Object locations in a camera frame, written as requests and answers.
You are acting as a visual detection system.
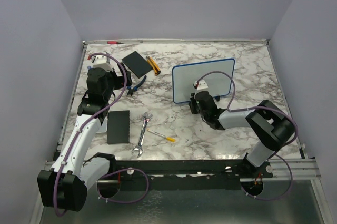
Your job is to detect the blue framed whiteboard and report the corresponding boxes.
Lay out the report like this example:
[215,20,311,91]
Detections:
[172,58,235,104]

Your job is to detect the yellow white marker pen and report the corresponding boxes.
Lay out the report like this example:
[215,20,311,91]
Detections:
[147,129,175,142]

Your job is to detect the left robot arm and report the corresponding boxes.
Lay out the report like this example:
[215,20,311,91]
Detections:
[37,63,132,217]

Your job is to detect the black flat pad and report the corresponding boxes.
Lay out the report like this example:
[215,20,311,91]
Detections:
[122,51,152,79]

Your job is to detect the black rectangular box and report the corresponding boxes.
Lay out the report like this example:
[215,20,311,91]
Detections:
[107,110,130,145]

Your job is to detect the yellow black utility knife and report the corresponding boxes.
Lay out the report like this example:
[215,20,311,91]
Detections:
[146,56,161,76]

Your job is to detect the small white container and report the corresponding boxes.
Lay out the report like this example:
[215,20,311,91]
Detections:
[97,118,108,133]

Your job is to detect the silver open-end wrench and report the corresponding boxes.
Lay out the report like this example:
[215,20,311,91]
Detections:
[132,112,153,158]

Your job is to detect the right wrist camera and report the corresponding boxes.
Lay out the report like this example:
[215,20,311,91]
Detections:
[193,80,208,91]

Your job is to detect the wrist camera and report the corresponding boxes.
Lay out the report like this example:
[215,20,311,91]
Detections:
[91,55,113,72]
[193,80,208,91]

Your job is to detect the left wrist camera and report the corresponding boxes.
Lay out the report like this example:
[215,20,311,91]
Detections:
[91,55,113,72]

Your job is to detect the red marker on rail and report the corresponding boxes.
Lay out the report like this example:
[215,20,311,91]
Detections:
[107,41,123,44]

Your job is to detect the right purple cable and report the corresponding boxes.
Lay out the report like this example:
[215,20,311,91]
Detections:
[196,71,298,201]

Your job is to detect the purple cable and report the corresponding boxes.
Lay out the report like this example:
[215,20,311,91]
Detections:
[52,52,150,217]
[196,71,298,201]

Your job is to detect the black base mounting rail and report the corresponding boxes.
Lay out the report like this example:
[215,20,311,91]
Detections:
[97,159,273,191]

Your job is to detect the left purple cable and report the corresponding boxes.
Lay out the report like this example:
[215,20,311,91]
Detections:
[52,52,150,217]

